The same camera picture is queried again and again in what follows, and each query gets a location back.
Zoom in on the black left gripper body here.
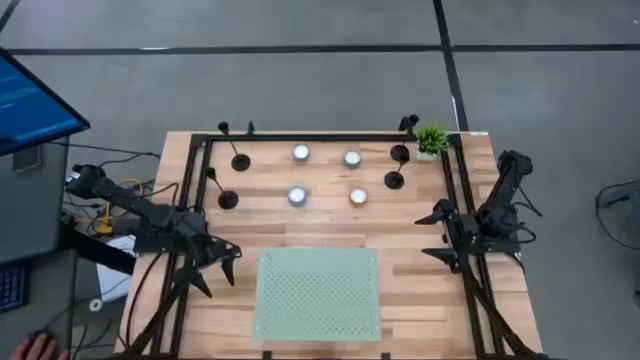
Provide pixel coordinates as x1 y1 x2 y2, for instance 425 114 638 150
185 233 244 272

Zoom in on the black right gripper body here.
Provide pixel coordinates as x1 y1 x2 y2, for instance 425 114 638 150
446 209 484 257

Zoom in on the tall black candlestick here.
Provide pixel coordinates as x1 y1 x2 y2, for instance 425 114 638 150
389 114 421 165
217 121 252 173
205 166 240 211
383 158 407 191

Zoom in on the green perforated metal shelf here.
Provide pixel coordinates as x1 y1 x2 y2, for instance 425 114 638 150
253 247 383 344

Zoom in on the pale blue swirl candle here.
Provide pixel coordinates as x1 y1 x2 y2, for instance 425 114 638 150
286 185 308 208

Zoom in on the green plant in white pot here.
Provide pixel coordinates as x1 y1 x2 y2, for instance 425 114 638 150
415 122 450 163

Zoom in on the white paper sheet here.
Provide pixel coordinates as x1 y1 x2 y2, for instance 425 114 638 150
95 234 137 303

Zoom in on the yellow clamp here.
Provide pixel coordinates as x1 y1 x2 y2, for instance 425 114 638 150
92 177 145 236

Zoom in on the person's hand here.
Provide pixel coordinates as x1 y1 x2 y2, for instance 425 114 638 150
8 332 70 360

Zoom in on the dark grey desk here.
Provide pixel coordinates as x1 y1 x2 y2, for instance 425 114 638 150
0 134 137 360

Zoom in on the black keyboard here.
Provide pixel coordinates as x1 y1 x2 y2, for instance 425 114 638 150
0 259 29 313

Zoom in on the computer monitor with blue screen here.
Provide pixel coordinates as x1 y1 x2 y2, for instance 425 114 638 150
0 47 92 158

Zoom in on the dark sleeved cable loom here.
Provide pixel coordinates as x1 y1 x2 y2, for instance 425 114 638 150
124 252 169 349

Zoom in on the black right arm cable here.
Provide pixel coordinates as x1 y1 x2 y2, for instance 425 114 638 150
512 182 545 246

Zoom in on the black aluminium frame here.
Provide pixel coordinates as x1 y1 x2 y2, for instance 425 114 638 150
114 119 551 360

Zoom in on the black floor cable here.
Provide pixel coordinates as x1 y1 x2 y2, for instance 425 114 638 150
49 141 162 174

